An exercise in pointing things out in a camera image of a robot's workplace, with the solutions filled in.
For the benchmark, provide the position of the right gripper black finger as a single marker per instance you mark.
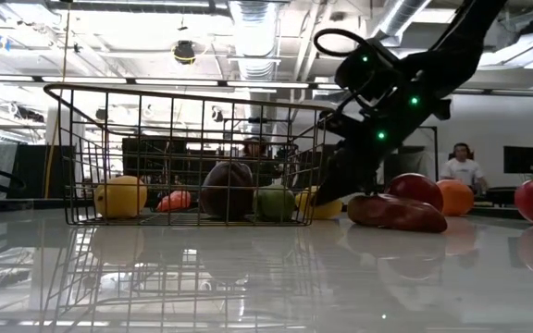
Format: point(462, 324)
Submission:
point(354, 176)
point(338, 127)

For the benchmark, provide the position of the small yellow produce piece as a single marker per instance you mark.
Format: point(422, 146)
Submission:
point(329, 210)

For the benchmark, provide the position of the reddish brown sweet potato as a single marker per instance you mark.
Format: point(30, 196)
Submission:
point(396, 213)

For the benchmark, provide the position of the green lime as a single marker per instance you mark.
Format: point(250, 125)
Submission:
point(273, 203)

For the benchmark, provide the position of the dark brown avocado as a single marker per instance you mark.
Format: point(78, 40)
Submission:
point(227, 189)

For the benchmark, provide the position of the long red pepper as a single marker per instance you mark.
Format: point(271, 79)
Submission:
point(174, 202)

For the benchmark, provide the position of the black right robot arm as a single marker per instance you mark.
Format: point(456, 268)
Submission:
point(465, 41)

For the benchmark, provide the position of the long ceiling light strip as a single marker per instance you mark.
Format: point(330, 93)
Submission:
point(266, 84)
point(329, 86)
point(176, 82)
point(83, 79)

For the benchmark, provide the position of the dark red apple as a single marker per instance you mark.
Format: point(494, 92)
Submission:
point(417, 189)

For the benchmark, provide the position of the person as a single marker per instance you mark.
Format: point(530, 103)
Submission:
point(253, 148)
point(463, 170)

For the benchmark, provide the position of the orange fruit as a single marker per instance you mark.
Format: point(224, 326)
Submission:
point(456, 198)

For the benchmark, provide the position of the grey horizontal pipe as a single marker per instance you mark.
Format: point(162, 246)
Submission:
point(502, 92)

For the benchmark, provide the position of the black monitor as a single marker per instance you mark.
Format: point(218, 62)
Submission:
point(521, 160)

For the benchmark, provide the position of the black dome ceiling fixture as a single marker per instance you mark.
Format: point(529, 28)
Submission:
point(184, 52)

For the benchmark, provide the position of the black partition panel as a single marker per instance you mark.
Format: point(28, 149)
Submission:
point(35, 171)

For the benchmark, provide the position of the black tube camera frame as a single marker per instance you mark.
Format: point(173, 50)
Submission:
point(435, 152)

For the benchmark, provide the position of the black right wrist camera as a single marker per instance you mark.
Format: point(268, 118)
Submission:
point(368, 76)

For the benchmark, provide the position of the silver corrugated ventilation duct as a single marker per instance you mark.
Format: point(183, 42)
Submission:
point(253, 28)

